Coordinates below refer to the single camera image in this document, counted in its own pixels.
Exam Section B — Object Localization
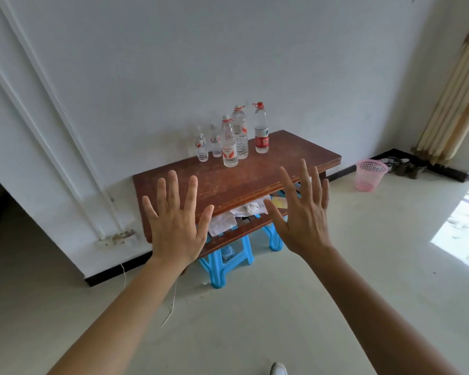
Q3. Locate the person's left forearm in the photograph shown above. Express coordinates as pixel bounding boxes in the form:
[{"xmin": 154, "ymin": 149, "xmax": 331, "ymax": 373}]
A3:
[{"xmin": 46, "ymin": 256, "xmax": 188, "ymax": 375}]

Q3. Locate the large bottle red ring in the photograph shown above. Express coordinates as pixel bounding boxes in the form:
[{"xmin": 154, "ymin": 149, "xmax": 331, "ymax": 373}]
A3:
[{"xmin": 231, "ymin": 105, "xmax": 250, "ymax": 160}]

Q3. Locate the small white-capped water bottle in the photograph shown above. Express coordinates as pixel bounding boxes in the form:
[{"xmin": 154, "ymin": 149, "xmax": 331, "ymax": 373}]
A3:
[
  {"xmin": 209, "ymin": 123, "xmax": 223, "ymax": 158},
  {"xmin": 195, "ymin": 127, "xmax": 209, "ymax": 163}
]

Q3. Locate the red label red cap bottle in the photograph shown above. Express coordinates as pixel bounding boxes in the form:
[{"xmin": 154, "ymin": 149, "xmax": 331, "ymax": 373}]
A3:
[{"xmin": 252, "ymin": 101, "xmax": 269, "ymax": 154}]

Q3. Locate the white floor cable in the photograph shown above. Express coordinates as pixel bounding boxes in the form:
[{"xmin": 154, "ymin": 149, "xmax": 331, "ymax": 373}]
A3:
[{"xmin": 119, "ymin": 263, "xmax": 177, "ymax": 329}]

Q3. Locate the dark red wooden table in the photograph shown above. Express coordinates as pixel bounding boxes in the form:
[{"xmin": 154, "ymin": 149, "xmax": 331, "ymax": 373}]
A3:
[{"xmin": 132, "ymin": 130, "xmax": 343, "ymax": 258}]

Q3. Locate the person's left hand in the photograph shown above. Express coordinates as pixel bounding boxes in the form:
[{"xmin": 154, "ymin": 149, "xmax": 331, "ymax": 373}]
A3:
[{"xmin": 142, "ymin": 169, "xmax": 216, "ymax": 270}]

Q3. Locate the beige curtain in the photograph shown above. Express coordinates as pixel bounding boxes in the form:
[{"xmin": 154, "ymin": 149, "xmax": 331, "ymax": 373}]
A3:
[{"xmin": 414, "ymin": 3, "xmax": 469, "ymax": 167}]

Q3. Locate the blue plastic stool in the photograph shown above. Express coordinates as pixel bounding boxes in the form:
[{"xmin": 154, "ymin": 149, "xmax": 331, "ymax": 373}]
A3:
[
  {"xmin": 257, "ymin": 214, "xmax": 285, "ymax": 253},
  {"xmin": 198, "ymin": 234, "xmax": 255, "ymax": 290}
]

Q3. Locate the person's right hand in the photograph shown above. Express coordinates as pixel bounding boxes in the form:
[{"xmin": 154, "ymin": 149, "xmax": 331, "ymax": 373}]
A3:
[{"xmin": 263, "ymin": 158, "xmax": 334, "ymax": 259}]

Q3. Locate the white rag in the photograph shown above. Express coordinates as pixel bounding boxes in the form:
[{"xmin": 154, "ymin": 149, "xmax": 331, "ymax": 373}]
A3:
[
  {"xmin": 207, "ymin": 211, "xmax": 238, "ymax": 237},
  {"xmin": 230, "ymin": 197, "xmax": 273, "ymax": 217}
]

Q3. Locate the red-handled medium water bottle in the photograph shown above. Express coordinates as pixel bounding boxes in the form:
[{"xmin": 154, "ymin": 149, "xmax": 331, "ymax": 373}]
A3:
[{"xmin": 220, "ymin": 115, "xmax": 239, "ymax": 168}]

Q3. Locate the person's right forearm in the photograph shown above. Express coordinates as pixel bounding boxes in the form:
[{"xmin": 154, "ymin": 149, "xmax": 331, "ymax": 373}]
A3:
[{"xmin": 306, "ymin": 245, "xmax": 462, "ymax": 375}]

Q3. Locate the pink plastic basket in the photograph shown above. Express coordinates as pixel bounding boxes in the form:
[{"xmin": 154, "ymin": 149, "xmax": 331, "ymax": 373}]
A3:
[{"xmin": 354, "ymin": 159, "xmax": 389, "ymax": 193}]

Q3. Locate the white door frame trim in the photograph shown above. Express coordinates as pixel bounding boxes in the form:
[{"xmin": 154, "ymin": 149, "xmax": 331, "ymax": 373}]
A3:
[{"xmin": 0, "ymin": 0, "xmax": 140, "ymax": 251}]

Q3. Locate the cluster of dark shoes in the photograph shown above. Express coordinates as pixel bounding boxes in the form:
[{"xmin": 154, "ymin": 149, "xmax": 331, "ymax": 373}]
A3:
[{"xmin": 379, "ymin": 156, "xmax": 429, "ymax": 179}]

